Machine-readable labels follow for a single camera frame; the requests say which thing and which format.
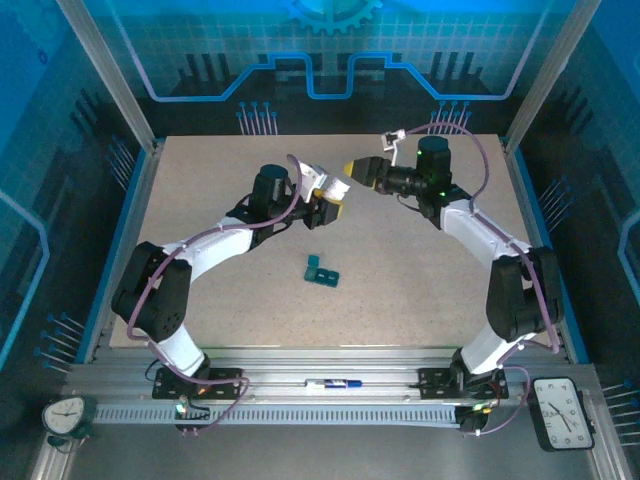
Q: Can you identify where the teal weekly pill organizer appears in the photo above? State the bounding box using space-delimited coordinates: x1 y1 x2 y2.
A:
302 254 341 290

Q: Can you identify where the blue table edge trim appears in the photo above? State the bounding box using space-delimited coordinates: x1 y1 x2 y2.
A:
73 147 154 364

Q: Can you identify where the blue and white marker pen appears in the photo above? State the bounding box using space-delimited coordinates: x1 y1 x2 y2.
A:
304 378 365 391

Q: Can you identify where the black controller box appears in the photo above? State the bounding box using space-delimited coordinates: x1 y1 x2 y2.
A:
457 403 494 436
172 394 212 435

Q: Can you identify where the rectangular black analog clock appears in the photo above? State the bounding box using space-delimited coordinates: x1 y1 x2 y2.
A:
529 375 598 454

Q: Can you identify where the round analog clock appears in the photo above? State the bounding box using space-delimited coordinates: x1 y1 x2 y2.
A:
40 393 100 450

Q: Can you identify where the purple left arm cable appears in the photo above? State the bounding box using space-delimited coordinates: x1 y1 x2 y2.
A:
124 153 304 437

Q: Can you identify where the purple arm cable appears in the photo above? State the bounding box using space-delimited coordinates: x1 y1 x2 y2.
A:
405 122 561 437
124 153 304 437

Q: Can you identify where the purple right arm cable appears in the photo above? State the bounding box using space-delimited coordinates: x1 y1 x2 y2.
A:
405 122 561 437

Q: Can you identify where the aluminium table side rail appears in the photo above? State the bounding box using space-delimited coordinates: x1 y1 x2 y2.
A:
502 142 571 364
79 142 166 364

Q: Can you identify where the aluminium frame post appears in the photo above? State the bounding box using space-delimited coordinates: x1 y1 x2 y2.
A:
501 0 604 154
53 0 165 154

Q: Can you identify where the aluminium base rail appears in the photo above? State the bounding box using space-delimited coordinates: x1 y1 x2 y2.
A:
62 346 599 404

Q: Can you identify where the slotted grey cable duct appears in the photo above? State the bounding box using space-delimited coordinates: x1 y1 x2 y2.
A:
92 403 464 427

